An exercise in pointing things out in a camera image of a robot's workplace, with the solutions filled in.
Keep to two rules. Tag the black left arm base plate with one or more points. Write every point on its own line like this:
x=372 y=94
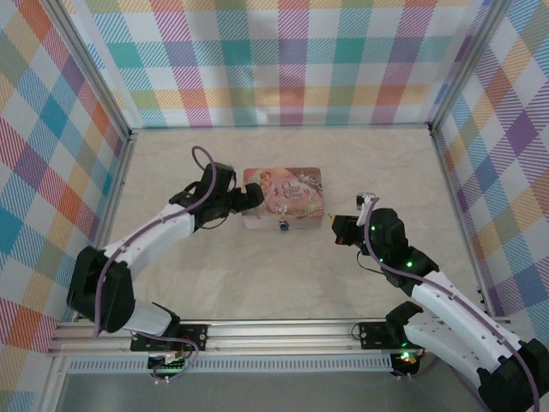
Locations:
x=193 y=337

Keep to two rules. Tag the pink illustrated tin box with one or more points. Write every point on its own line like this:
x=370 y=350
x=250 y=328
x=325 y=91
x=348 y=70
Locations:
x=296 y=193

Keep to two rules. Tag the aluminium left side rail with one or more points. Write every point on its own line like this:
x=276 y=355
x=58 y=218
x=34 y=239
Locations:
x=107 y=223

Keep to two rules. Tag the aluminium mounting rail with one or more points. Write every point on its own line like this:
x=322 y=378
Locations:
x=279 y=335

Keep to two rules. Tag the small blue padlock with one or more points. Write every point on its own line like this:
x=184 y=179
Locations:
x=283 y=225

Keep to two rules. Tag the aluminium right side rail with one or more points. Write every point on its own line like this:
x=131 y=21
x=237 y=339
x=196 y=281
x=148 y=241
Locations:
x=462 y=223

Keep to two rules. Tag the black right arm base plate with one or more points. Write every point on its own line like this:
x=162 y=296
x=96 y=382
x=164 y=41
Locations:
x=375 y=335

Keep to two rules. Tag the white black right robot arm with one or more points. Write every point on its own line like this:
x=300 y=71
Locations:
x=450 y=309

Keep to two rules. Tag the aluminium back rail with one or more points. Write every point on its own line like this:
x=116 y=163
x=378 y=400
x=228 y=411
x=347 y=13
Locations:
x=279 y=128

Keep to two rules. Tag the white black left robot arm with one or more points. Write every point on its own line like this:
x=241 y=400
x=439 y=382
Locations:
x=146 y=232

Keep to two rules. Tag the aluminium frame post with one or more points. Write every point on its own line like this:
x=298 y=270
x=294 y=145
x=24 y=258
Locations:
x=465 y=64
x=96 y=73

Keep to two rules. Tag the aluminium right frame post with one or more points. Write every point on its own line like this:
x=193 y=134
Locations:
x=465 y=64

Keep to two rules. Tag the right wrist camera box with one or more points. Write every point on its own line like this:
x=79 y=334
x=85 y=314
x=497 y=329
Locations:
x=366 y=201

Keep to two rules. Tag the aluminium left frame post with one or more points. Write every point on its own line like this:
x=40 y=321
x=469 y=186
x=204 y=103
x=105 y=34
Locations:
x=96 y=73

